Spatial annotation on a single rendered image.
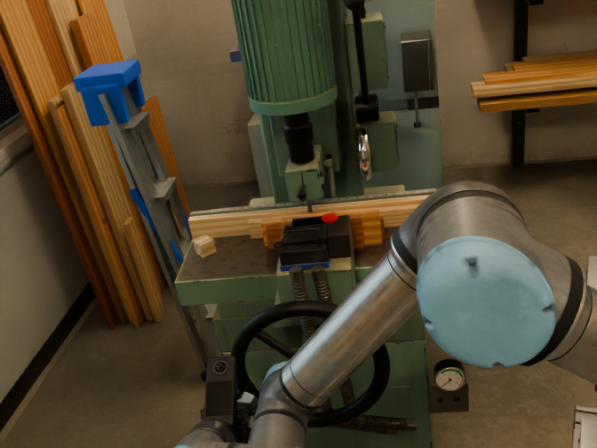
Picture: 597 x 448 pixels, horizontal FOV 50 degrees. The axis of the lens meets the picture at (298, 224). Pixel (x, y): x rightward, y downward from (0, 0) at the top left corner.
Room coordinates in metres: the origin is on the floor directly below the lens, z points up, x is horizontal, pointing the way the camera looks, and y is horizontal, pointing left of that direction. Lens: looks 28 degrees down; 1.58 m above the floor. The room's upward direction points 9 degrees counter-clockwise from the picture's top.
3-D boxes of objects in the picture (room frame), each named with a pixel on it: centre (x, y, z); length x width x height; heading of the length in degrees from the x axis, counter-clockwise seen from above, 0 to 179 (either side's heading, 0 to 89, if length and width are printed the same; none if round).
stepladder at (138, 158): (1.99, 0.45, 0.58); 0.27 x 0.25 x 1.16; 80
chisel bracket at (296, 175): (1.26, -0.03, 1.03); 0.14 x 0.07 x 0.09; 171
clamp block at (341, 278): (1.04, -0.02, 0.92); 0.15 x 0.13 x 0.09; 81
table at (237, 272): (1.13, -0.03, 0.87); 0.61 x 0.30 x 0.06; 81
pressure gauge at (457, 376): (0.99, -0.25, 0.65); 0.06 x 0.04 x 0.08; 81
